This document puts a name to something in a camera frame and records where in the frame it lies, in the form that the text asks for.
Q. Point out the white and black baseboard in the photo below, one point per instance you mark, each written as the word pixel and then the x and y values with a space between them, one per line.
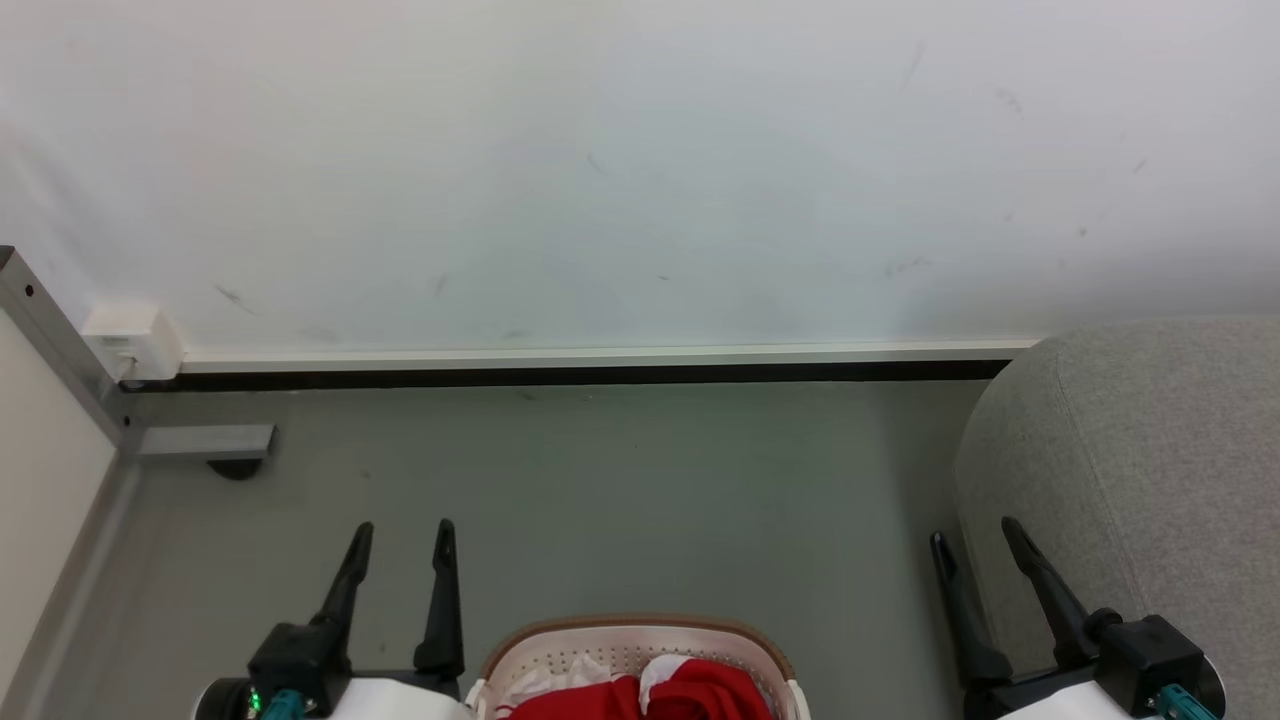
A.
pixel 600 375

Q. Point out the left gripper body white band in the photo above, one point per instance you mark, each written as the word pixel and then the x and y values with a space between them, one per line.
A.
pixel 410 700

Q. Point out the black round frame foot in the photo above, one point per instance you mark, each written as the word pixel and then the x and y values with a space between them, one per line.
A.
pixel 235 469

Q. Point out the red and white garment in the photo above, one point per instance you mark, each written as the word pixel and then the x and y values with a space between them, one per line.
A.
pixel 700 692

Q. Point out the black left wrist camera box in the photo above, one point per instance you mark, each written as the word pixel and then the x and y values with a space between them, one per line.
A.
pixel 300 660

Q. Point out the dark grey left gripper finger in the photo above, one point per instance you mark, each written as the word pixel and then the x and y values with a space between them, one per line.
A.
pixel 352 572
pixel 441 600

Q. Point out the beige partition panel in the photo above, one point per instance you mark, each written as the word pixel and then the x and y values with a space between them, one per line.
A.
pixel 40 480

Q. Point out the white wall outlet box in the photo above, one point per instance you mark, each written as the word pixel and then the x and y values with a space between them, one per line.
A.
pixel 130 335

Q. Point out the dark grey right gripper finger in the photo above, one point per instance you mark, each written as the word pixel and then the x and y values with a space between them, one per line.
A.
pixel 962 610
pixel 1045 590

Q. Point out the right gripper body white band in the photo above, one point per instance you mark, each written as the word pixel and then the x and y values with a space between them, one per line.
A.
pixel 1050 702

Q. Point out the grey fabric sofa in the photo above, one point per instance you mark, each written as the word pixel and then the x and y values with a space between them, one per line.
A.
pixel 1150 450

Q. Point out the grey metal frame foot bar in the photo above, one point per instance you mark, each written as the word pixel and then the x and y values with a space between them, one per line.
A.
pixel 205 441

